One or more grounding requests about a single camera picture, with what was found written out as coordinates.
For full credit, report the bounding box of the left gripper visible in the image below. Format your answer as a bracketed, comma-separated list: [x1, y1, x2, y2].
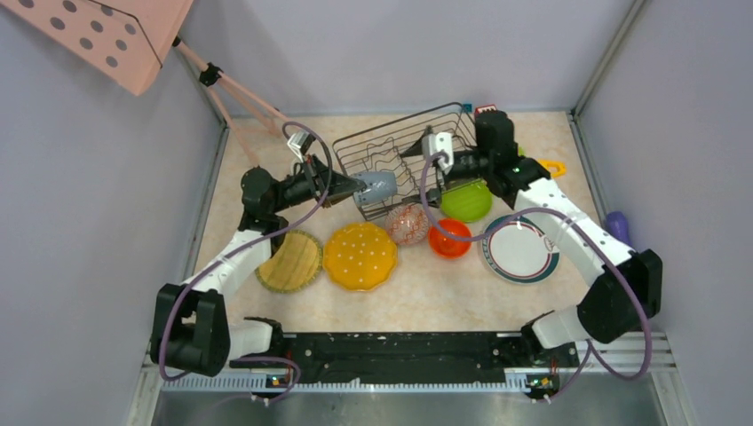
[271, 154, 366, 213]

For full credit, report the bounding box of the black wire dish rack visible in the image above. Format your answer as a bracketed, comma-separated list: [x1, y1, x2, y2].
[332, 102, 476, 221]

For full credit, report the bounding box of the grey mug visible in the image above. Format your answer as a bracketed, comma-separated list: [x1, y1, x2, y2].
[353, 171, 398, 207]

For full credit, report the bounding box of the blue red patterned bowl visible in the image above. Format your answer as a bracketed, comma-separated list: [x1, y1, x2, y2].
[384, 204, 430, 245]

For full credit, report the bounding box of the orange bowl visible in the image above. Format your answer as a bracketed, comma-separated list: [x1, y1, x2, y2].
[428, 218, 472, 259]

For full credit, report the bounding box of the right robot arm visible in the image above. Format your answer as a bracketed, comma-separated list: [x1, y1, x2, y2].
[401, 110, 663, 366]

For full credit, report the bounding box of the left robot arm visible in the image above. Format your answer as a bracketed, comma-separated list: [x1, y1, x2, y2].
[150, 125, 366, 381]

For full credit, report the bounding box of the yellow polka dot plate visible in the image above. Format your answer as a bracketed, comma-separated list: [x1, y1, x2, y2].
[322, 222, 398, 291]

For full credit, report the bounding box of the round bamboo tray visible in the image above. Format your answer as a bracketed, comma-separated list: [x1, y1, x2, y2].
[255, 230, 323, 294]

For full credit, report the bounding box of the red toy block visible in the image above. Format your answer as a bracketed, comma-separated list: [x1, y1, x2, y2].
[473, 104, 497, 116]

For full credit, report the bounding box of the white plate green rim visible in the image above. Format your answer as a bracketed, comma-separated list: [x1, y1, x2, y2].
[480, 216, 560, 285]

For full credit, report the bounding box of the yellow triangle toy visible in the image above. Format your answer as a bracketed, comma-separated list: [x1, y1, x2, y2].
[538, 159, 567, 178]

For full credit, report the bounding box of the pink perforated stand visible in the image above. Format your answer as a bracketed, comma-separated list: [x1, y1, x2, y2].
[1, 0, 288, 136]

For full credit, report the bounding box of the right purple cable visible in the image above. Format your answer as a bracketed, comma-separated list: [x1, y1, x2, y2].
[418, 150, 654, 404]

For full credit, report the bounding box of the purple cable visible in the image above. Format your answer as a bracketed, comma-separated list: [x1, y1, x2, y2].
[157, 121, 334, 406]
[418, 150, 654, 404]

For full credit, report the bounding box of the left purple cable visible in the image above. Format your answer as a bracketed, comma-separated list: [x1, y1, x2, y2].
[157, 121, 334, 406]

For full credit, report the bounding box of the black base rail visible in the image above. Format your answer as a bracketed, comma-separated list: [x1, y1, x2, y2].
[267, 332, 579, 384]

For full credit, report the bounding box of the purple handle tool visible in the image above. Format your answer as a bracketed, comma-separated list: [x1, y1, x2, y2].
[605, 211, 633, 247]

